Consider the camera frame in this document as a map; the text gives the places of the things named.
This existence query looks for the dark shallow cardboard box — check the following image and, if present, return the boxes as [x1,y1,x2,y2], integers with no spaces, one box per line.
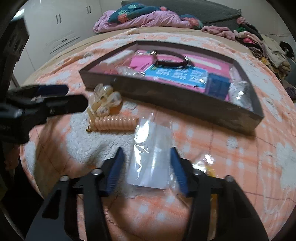
[79,41,264,133]

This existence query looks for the pink workbook with blue label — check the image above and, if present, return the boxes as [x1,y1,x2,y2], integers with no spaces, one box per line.
[97,49,234,98]

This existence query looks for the beige spiral hair tie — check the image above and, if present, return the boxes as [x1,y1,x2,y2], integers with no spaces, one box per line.
[86,108,139,133]

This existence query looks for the white wardrobe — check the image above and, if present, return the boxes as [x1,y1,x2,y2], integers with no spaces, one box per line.
[11,0,123,86]

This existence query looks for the white earring card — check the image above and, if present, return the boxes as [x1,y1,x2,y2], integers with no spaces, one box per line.
[228,80,253,111]

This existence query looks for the clear bag with silver chain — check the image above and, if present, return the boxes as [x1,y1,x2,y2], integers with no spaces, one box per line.
[116,66,145,78]

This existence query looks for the white comb hair clip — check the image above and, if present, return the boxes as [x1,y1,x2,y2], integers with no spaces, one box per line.
[100,50,134,66]

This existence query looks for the orange plaid cloud blanket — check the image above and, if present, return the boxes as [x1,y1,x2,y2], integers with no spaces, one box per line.
[21,29,295,240]

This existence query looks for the red leather strap watch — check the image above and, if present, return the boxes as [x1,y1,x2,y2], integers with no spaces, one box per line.
[150,50,195,68]

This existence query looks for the pile of clothes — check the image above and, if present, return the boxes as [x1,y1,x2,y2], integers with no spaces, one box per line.
[201,17,295,102]

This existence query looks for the pink and floral quilt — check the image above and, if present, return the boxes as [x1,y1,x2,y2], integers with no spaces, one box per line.
[93,3,203,34]

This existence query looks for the clear plastic jewelry bag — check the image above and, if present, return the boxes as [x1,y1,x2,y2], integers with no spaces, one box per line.
[126,113,173,189]

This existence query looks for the pearl claw hair clip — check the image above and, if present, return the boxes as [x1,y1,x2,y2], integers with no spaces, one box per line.
[87,83,122,118]

